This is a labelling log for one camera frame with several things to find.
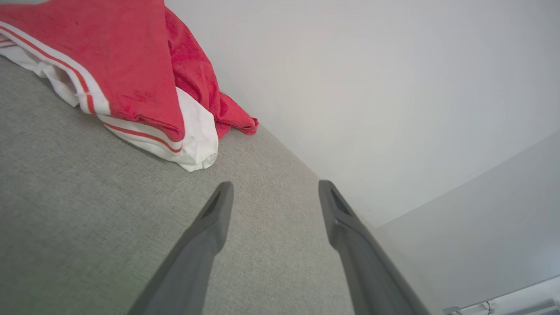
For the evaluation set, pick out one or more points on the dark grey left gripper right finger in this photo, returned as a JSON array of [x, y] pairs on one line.
[[372, 271]]

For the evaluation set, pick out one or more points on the grey fabric sofa cushion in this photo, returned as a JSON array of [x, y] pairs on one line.
[[87, 210]]

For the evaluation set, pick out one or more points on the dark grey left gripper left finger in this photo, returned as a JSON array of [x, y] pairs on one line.
[[188, 262]]

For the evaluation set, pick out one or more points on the red and white shirt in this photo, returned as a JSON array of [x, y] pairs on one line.
[[122, 57]]

